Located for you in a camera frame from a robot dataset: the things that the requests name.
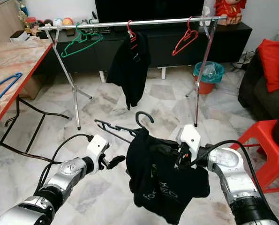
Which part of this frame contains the dark grey notched hanger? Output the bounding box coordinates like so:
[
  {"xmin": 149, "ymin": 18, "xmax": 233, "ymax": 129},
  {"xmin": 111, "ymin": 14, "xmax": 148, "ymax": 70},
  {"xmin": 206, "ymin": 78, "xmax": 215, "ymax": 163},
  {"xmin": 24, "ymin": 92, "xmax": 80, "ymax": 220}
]
[{"xmin": 95, "ymin": 111, "xmax": 155, "ymax": 143}]

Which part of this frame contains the black garment with white logo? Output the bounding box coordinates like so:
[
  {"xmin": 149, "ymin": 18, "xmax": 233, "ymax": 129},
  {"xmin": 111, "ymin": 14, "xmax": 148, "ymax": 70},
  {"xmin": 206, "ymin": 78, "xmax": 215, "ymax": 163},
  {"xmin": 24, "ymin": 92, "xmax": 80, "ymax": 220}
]
[{"xmin": 106, "ymin": 31, "xmax": 151, "ymax": 111}]

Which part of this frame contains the blue plastic hanger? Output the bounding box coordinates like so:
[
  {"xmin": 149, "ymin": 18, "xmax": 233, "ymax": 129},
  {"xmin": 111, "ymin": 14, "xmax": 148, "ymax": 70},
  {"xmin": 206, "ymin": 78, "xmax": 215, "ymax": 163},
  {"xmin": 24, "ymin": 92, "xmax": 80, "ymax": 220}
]
[{"xmin": 0, "ymin": 72, "xmax": 23, "ymax": 112}]

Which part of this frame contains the red plastic hanger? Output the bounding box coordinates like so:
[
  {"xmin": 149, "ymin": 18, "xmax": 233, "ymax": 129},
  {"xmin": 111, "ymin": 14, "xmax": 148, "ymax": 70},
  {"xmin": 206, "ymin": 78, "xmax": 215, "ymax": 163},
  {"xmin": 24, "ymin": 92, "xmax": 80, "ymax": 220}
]
[
  {"xmin": 172, "ymin": 17, "xmax": 199, "ymax": 57},
  {"xmin": 127, "ymin": 20, "xmax": 138, "ymax": 42}
]

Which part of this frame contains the green plastic hanger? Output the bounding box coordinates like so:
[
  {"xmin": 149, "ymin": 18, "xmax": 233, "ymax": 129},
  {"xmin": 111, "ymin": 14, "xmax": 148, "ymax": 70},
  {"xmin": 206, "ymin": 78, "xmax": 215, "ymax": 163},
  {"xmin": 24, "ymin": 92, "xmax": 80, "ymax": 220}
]
[{"xmin": 61, "ymin": 23, "xmax": 105, "ymax": 58}]

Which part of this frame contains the red plastic bucket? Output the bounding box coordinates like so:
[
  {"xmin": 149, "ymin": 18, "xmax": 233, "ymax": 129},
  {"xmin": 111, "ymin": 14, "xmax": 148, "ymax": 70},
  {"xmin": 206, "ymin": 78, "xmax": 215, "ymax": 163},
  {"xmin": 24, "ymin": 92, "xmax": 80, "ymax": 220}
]
[{"xmin": 195, "ymin": 75, "xmax": 215, "ymax": 95}]

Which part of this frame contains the red plastic stool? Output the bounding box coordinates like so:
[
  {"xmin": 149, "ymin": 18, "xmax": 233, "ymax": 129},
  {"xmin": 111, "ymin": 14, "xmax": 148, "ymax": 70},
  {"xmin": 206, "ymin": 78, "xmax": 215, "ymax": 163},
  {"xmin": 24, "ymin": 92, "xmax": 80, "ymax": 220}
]
[{"xmin": 228, "ymin": 120, "xmax": 279, "ymax": 197}]

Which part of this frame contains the dark brown sofa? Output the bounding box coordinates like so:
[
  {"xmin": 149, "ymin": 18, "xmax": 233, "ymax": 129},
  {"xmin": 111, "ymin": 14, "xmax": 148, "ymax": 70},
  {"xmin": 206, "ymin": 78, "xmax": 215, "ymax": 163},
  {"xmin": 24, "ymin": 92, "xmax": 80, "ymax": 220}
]
[{"xmin": 238, "ymin": 47, "xmax": 279, "ymax": 122}]

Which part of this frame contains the brown cardboard box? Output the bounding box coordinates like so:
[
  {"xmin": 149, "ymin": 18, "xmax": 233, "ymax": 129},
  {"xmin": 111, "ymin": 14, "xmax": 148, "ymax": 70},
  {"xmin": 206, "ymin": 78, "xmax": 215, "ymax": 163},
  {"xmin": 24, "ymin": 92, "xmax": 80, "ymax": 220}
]
[{"xmin": 24, "ymin": 74, "xmax": 46, "ymax": 100}]

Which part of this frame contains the black low TV cabinet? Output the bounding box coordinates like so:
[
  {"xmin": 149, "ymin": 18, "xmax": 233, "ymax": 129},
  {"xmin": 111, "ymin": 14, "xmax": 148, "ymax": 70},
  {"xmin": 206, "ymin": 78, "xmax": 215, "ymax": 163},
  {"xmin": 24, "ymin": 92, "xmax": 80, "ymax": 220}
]
[{"xmin": 38, "ymin": 21, "xmax": 252, "ymax": 75}]

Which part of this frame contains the red cushion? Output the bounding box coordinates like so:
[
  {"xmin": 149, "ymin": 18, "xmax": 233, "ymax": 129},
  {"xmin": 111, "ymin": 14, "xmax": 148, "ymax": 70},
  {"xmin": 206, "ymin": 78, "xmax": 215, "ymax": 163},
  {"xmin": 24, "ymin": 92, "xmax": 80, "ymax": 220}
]
[{"xmin": 258, "ymin": 39, "xmax": 279, "ymax": 93}]

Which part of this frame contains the marble-pattern folding table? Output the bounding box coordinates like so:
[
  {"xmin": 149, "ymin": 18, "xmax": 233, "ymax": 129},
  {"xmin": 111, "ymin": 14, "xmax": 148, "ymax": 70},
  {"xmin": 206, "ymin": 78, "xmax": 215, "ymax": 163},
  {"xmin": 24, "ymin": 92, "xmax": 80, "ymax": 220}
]
[{"xmin": 0, "ymin": 37, "xmax": 72, "ymax": 158}]

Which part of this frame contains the chrome clothes rack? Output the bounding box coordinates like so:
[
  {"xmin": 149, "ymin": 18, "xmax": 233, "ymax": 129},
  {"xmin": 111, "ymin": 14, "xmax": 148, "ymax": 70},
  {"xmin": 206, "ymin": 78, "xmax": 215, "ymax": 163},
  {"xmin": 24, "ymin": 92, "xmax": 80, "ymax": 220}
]
[{"xmin": 38, "ymin": 15, "xmax": 229, "ymax": 131}]

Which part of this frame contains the green and white mug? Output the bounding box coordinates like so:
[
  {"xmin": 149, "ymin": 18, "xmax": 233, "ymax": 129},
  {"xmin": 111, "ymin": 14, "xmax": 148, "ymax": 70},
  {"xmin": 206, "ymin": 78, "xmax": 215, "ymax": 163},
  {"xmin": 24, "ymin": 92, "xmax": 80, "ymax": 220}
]
[{"xmin": 89, "ymin": 12, "xmax": 99, "ymax": 25}]

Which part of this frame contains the white tissue pack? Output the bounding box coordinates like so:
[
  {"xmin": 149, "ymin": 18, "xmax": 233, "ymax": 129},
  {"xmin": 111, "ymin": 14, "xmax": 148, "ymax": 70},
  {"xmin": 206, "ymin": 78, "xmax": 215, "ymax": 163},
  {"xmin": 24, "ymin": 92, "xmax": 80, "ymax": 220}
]
[{"xmin": 201, "ymin": 6, "xmax": 211, "ymax": 19}]

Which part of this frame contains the small white box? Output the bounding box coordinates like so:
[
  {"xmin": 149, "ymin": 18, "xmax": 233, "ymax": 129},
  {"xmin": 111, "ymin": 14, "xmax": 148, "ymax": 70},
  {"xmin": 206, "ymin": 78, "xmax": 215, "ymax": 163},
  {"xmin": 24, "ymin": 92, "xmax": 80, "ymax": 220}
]
[{"xmin": 12, "ymin": 30, "xmax": 30, "ymax": 42}]

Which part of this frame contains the black flat-screen TV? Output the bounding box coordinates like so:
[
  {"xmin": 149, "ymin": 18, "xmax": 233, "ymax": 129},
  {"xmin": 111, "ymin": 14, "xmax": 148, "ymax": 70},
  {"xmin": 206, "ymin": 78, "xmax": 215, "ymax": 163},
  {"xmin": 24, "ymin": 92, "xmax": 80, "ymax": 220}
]
[{"xmin": 95, "ymin": 0, "xmax": 204, "ymax": 23}]

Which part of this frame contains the red laughing Buddha statue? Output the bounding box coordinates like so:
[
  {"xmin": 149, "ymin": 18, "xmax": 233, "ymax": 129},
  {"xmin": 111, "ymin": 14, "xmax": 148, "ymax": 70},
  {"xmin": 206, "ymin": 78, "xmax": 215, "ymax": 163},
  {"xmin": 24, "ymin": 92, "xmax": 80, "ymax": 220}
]
[{"xmin": 213, "ymin": 0, "xmax": 248, "ymax": 26}]

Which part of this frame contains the glass jar with red lid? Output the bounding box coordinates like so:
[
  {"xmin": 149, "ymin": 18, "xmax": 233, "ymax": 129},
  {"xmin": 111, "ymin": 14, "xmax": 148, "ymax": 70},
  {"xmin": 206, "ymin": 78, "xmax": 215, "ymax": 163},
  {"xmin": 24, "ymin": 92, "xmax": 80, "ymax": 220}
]
[{"xmin": 26, "ymin": 17, "xmax": 38, "ymax": 32}]

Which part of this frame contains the light wooden sideboard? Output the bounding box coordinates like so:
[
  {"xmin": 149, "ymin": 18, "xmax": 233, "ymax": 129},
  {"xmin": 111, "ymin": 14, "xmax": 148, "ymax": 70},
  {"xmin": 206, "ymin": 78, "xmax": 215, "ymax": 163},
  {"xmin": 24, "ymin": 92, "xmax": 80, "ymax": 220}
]
[{"xmin": 0, "ymin": 0, "xmax": 25, "ymax": 43}]

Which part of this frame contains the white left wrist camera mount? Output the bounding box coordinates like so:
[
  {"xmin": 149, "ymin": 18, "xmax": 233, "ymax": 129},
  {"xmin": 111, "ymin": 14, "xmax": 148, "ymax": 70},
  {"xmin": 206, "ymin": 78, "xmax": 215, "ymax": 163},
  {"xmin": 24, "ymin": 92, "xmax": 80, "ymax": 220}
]
[{"xmin": 87, "ymin": 135, "xmax": 109, "ymax": 162}]

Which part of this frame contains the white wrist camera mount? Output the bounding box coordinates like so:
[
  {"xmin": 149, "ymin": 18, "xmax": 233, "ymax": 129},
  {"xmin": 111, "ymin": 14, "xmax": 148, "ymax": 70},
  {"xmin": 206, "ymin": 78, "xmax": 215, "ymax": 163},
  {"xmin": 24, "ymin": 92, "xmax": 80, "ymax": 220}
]
[
  {"xmin": 177, "ymin": 125, "xmax": 202, "ymax": 162},
  {"xmin": 87, "ymin": 135, "xmax": 109, "ymax": 162}
]

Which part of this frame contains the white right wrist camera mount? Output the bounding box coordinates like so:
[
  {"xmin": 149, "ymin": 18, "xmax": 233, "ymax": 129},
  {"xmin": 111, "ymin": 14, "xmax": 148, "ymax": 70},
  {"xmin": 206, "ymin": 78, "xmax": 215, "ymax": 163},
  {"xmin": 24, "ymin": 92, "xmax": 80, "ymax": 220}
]
[{"xmin": 177, "ymin": 125, "xmax": 202, "ymax": 162}]

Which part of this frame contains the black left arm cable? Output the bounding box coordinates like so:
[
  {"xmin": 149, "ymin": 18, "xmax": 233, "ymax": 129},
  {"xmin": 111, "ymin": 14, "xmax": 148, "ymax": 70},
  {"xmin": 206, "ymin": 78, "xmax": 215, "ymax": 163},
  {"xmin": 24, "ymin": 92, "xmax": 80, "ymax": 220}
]
[{"xmin": 38, "ymin": 134, "xmax": 93, "ymax": 193}]

